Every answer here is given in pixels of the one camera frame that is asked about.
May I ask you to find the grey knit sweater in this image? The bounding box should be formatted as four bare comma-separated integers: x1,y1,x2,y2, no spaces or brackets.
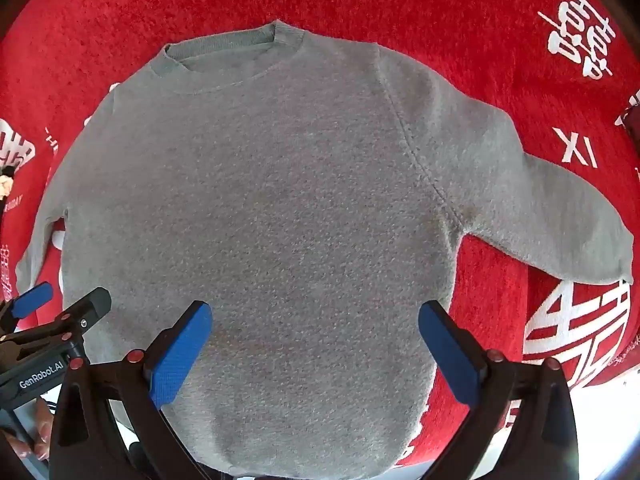
14,20,635,479

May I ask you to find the person's left hand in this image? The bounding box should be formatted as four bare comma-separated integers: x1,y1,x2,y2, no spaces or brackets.
0,396,55,462

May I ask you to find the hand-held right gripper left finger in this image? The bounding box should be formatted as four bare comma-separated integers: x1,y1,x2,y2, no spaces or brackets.
47,300,213,480

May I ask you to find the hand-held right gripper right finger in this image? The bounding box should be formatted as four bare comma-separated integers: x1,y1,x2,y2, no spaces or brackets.
417,300,581,480

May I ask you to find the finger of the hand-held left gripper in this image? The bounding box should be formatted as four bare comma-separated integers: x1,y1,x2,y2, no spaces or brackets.
0,282,55,332
35,287,112,358

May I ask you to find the red printed blanket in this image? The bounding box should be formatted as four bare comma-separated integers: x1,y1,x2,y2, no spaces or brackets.
0,0,640,467

